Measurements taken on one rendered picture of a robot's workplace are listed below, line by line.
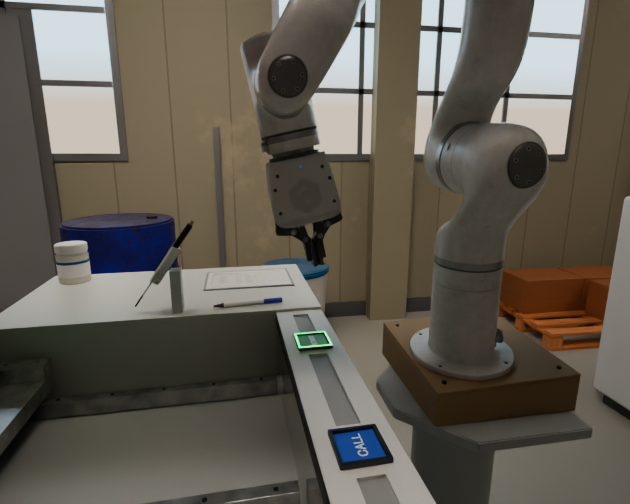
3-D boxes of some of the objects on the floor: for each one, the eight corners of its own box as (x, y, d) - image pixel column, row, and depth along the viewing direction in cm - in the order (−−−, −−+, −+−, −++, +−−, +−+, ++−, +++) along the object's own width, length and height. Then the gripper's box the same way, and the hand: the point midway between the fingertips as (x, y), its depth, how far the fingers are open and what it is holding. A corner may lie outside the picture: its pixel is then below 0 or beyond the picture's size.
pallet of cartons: (599, 305, 357) (606, 263, 348) (686, 341, 287) (697, 290, 279) (489, 313, 339) (494, 269, 331) (553, 353, 270) (561, 299, 261)
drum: (189, 338, 293) (179, 209, 273) (182, 383, 235) (169, 223, 214) (95, 346, 280) (77, 212, 259) (63, 396, 221) (37, 228, 201)
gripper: (334, 138, 65) (355, 247, 70) (242, 158, 63) (269, 269, 68) (346, 136, 58) (369, 257, 63) (243, 158, 56) (274, 282, 61)
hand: (315, 252), depth 65 cm, fingers closed
